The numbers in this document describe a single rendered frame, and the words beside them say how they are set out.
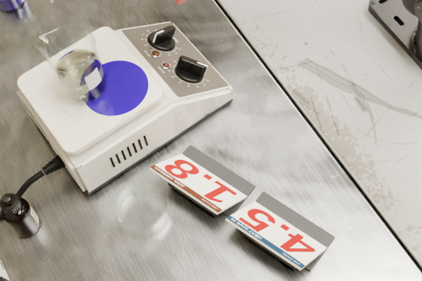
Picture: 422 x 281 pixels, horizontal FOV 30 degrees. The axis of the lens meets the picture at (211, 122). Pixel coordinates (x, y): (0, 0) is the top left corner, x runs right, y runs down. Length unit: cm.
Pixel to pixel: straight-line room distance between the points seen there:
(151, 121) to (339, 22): 28
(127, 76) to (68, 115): 7
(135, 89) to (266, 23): 22
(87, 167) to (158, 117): 9
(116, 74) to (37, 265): 21
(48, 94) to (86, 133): 7
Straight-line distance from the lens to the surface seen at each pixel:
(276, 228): 80
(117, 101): 81
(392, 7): 97
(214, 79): 87
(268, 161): 86
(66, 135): 81
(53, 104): 83
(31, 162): 91
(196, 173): 84
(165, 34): 89
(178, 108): 83
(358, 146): 87
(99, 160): 82
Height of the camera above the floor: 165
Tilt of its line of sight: 58 degrees down
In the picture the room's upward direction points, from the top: 11 degrees counter-clockwise
